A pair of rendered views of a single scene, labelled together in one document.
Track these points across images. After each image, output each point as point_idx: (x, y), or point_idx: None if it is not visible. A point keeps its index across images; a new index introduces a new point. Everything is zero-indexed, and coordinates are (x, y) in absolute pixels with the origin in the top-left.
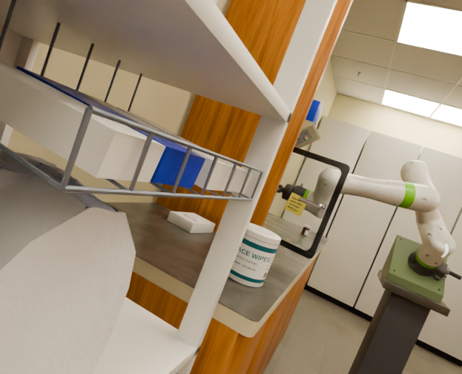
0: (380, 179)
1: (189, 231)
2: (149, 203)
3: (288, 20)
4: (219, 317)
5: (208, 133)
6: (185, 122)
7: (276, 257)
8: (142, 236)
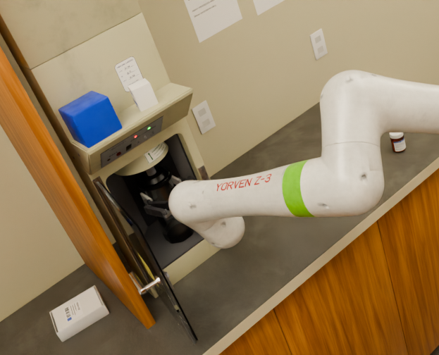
0: (247, 182)
1: (61, 341)
2: (68, 276)
3: None
4: None
5: (45, 189)
6: None
7: (181, 332)
8: None
